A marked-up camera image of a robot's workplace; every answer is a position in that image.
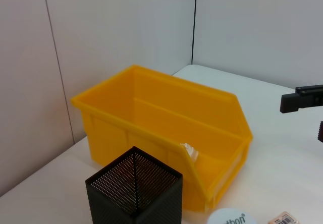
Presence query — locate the white paper ball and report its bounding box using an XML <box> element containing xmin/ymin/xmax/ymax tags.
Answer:
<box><xmin>179</xmin><ymin>142</ymin><xmax>200</xmax><ymax>163</ymax></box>

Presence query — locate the yellow plastic bin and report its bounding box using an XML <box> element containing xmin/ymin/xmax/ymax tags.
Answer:
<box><xmin>70</xmin><ymin>64</ymin><xmax>254</xmax><ymax>213</ymax></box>

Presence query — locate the clear water bottle green label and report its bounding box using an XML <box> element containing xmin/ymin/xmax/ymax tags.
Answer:
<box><xmin>206</xmin><ymin>207</ymin><xmax>257</xmax><ymax>224</ymax></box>

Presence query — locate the beige eraser with barcode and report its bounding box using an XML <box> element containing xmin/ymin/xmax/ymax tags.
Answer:
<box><xmin>267</xmin><ymin>210</ymin><xmax>298</xmax><ymax>224</ymax></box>

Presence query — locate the black mesh pen holder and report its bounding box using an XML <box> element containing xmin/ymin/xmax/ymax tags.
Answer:
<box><xmin>85</xmin><ymin>146</ymin><xmax>184</xmax><ymax>224</ymax></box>

